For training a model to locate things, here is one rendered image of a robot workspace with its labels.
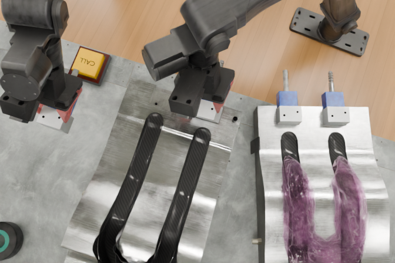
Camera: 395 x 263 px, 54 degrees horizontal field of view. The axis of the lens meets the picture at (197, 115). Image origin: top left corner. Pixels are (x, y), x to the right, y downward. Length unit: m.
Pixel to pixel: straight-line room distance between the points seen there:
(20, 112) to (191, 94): 0.27
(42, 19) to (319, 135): 0.62
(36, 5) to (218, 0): 0.26
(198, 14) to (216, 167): 0.37
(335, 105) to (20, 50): 0.66
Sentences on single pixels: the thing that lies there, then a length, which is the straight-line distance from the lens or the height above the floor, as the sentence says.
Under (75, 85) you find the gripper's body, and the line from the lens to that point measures 0.74.
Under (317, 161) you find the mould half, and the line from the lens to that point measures 0.90.
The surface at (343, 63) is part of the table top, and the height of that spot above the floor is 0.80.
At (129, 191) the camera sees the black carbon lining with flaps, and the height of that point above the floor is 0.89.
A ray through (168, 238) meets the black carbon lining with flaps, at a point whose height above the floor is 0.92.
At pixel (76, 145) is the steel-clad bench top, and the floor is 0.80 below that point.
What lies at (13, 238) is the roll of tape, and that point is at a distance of 0.94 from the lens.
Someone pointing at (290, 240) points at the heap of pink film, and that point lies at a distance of 0.85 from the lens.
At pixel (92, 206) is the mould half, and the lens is 0.80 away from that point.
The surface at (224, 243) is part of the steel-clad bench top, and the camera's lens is 0.91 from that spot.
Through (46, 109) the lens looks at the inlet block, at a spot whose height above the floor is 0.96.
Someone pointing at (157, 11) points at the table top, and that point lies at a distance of 1.05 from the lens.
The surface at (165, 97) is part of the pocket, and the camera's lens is 0.88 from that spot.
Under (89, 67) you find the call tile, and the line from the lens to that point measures 0.96.
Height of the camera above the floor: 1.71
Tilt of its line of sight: 75 degrees down
